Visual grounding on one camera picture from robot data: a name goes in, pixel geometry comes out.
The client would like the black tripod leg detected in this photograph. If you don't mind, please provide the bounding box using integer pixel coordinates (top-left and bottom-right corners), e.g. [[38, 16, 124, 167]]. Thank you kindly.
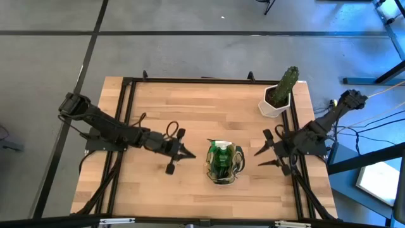
[[263, 0, 277, 16]]

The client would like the blue-grey cabinet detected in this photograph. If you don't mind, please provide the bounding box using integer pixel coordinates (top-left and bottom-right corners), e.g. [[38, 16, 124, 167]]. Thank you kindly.
[[327, 141, 395, 219]]

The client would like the black floor cable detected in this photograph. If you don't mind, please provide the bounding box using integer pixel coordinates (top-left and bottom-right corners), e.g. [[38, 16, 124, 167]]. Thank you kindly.
[[328, 117, 405, 146], [335, 109, 405, 130]]

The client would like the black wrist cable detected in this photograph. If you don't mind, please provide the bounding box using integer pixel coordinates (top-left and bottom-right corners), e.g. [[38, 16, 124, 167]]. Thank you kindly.
[[131, 112, 180, 140], [273, 123, 286, 140]]

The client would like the cream green-trimmed gardening bag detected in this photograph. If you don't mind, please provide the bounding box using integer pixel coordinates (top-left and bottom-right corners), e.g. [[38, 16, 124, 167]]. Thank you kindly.
[[205, 138, 246, 186]]

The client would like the black rig bar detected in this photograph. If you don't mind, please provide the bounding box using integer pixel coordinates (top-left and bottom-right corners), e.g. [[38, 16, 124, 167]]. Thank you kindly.
[[0, 213, 405, 228]]

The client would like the black aluminium table frame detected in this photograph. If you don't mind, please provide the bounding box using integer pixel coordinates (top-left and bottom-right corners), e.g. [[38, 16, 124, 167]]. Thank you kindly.
[[72, 70, 337, 221]]

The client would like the black diagonal stand beam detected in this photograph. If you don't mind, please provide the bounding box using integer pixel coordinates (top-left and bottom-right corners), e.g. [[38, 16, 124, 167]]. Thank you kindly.
[[375, 60, 405, 85]]

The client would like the green plastic spray bottle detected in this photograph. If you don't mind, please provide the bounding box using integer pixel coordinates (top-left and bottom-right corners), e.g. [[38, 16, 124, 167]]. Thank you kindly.
[[207, 138, 237, 179]]

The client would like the white panel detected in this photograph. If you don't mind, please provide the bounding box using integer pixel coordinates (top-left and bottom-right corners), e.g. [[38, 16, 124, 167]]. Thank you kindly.
[[356, 161, 401, 207]]

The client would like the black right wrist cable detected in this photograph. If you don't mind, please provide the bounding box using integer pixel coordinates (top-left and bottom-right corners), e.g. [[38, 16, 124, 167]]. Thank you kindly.
[[273, 123, 286, 140]]

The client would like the grey metal stand beam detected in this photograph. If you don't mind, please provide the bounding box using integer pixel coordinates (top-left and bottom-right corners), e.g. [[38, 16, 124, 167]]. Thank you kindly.
[[372, 0, 405, 61]]

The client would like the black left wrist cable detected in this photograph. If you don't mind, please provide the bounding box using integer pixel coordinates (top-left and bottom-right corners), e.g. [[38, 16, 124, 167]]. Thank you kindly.
[[131, 112, 180, 140]]

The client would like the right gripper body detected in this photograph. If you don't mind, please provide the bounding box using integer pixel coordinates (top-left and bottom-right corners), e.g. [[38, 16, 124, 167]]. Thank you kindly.
[[262, 128, 294, 177]]

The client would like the silver bracket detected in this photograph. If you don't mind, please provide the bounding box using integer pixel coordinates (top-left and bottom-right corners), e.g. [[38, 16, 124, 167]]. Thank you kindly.
[[273, 220, 313, 228], [99, 217, 136, 226]]

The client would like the yellow power cable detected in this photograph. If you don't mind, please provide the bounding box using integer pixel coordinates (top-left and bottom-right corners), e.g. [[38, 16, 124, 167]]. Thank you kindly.
[[366, 80, 405, 99]]

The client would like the blue floor beam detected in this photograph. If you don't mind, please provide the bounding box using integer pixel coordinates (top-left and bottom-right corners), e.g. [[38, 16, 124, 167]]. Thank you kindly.
[[343, 77, 405, 86]]

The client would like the white hexagonal plant pot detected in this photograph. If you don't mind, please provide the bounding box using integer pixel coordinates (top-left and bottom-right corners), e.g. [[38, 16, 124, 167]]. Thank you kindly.
[[258, 84, 292, 118]]

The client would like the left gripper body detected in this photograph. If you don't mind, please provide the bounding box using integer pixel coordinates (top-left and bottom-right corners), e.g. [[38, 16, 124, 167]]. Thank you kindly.
[[144, 127, 187, 175]]

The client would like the black support beam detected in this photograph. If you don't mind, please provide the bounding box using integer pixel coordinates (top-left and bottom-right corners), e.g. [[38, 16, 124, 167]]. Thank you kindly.
[[327, 141, 405, 176]]

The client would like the green cactus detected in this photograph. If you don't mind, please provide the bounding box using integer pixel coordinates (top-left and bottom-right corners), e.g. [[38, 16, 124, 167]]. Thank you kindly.
[[272, 65, 300, 108]]

